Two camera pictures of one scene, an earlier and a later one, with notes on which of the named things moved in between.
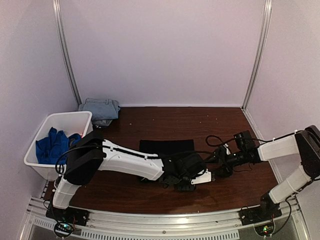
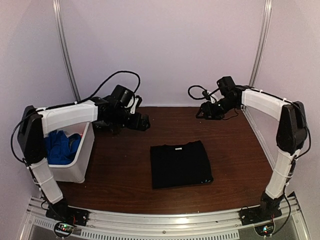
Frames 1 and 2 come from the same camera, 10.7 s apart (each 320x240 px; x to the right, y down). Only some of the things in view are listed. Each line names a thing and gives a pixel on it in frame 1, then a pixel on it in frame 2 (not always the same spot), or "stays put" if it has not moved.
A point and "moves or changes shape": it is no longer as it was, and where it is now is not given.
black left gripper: [186, 188] -> [135, 125]
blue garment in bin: [53, 149] stays put
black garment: [163, 146] moves or changes shape
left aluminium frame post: [58, 11] stays put
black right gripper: [218, 154] -> [212, 114]
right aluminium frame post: [263, 41] stays put
